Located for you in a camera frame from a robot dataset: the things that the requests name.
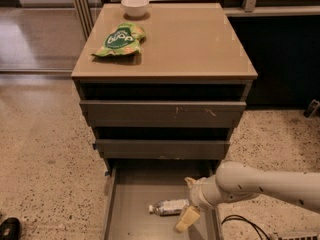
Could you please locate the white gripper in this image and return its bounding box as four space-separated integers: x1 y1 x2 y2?
175 177 213 233

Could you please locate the clear plastic water bottle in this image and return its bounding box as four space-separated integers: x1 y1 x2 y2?
148 199 189 216

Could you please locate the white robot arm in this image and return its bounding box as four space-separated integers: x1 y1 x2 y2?
175 161 320 233

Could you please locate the bottom grey open drawer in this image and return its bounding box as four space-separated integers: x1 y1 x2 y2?
103 160 223 240

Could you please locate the middle grey drawer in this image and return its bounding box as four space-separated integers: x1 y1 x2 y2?
95 139 230 160

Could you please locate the grey drawer cabinet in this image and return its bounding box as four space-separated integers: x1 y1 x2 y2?
72 3 257 169

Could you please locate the top grey drawer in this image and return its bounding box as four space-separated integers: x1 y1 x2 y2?
80 100 246 128

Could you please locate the floor vent grille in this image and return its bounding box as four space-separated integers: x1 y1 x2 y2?
270 231 320 240

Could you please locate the small black floor object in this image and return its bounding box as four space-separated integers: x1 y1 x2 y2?
303 99 320 118

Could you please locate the green snack bag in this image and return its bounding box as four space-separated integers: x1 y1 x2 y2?
93 22 146 57

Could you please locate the black shoe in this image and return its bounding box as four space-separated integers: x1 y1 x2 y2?
0 217 21 240

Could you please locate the white ceramic bowl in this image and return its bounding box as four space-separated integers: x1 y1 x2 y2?
121 0 149 18

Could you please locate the black cable on floor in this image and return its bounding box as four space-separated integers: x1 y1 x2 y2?
221 214 270 240

